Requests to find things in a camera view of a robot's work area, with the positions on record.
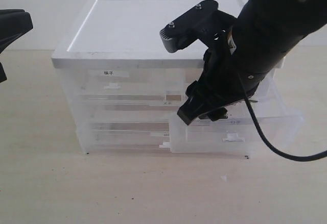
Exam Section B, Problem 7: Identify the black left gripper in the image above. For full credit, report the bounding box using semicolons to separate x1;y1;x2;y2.
0;9;33;83

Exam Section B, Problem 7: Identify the clear drawer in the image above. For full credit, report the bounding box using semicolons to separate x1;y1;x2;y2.
76;68;184;102
169;75;303;156
76;121;170;155
70;101;178;123

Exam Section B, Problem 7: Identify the clear bottom drawer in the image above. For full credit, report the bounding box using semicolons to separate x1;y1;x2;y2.
76;121;170;155

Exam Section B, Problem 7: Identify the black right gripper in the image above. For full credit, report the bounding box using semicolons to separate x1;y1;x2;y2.
177;11;255;126

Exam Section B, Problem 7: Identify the white translucent drawer cabinet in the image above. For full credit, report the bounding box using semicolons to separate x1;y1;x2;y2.
51;0;286;158

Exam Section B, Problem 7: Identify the black right camera cable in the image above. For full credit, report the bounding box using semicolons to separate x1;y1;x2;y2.
219;30;327;163

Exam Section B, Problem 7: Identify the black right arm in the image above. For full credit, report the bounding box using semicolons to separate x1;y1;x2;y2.
177;0;326;125

